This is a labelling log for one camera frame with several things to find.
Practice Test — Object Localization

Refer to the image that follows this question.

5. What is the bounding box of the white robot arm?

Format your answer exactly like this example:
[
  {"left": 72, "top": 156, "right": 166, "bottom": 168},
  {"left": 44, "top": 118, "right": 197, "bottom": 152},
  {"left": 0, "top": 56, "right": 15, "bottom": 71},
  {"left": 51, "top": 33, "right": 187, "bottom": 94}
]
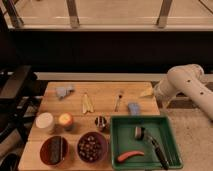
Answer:
[{"left": 153, "top": 64, "right": 213, "bottom": 121}]

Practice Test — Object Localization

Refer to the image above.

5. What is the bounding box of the green plastic tray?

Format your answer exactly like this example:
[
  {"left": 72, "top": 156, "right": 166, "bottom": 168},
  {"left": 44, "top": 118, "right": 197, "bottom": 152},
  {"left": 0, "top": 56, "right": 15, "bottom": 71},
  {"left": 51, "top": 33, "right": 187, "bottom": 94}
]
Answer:
[{"left": 110, "top": 115, "right": 183, "bottom": 171}]

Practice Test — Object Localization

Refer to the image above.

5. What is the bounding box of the small striped cup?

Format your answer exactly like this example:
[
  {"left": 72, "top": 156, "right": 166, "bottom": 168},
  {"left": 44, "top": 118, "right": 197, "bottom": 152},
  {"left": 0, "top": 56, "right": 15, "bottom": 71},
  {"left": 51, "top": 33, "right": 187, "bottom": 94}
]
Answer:
[{"left": 95, "top": 116, "right": 107, "bottom": 132}]

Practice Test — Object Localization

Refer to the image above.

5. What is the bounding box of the grey toy elephant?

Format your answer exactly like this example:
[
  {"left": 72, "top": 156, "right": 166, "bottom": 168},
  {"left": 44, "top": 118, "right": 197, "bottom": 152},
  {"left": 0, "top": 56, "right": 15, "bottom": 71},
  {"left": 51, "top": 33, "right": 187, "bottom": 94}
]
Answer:
[{"left": 56, "top": 86, "right": 75, "bottom": 100}]

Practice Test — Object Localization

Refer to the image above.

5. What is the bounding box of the red yellow apple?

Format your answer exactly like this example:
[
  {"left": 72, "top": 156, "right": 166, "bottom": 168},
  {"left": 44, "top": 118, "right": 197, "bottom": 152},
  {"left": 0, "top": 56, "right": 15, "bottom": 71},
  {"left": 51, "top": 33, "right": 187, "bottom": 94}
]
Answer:
[{"left": 58, "top": 113, "right": 74, "bottom": 131}]

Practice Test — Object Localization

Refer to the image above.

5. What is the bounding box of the red bowl with nuts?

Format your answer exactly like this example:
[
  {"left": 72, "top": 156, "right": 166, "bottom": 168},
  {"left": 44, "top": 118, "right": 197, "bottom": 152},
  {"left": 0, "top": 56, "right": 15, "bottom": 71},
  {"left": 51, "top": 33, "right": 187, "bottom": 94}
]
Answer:
[{"left": 77, "top": 132, "right": 108, "bottom": 163}]

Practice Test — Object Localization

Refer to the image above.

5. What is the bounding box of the white round container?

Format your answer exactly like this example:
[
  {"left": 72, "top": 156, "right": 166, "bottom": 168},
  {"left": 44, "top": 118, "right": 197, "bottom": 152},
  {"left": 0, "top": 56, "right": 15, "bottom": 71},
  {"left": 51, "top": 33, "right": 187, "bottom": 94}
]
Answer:
[{"left": 35, "top": 112, "right": 55, "bottom": 133}]

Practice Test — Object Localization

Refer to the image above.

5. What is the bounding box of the red sausage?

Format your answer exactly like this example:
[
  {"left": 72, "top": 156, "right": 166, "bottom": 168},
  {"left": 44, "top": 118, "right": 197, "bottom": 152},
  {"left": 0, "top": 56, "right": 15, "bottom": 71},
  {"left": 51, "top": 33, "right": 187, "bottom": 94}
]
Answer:
[{"left": 117, "top": 151, "right": 144, "bottom": 162}]

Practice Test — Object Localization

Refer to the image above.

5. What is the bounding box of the red bowl with dark block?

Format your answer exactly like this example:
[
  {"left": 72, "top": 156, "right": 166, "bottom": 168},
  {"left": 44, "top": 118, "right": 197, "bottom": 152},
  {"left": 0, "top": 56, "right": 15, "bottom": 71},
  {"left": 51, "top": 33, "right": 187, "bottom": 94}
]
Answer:
[{"left": 40, "top": 136, "right": 69, "bottom": 166}]

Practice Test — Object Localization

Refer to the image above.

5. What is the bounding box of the black equipment on left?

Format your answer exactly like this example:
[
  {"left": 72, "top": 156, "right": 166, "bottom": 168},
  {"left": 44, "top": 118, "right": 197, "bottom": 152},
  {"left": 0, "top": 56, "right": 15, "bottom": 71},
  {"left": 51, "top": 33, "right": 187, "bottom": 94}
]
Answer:
[{"left": 0, "top": 65, "right": 48, "bottom": 171}]

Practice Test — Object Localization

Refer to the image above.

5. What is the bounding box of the black handled kitchen tool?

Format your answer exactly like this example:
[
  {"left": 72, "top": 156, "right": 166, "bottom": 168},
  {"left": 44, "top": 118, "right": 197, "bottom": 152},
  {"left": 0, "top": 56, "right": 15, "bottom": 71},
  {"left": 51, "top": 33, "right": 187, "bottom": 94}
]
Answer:
[{"left": 135, "top": 126, "right": 169, "bottom": 170}]

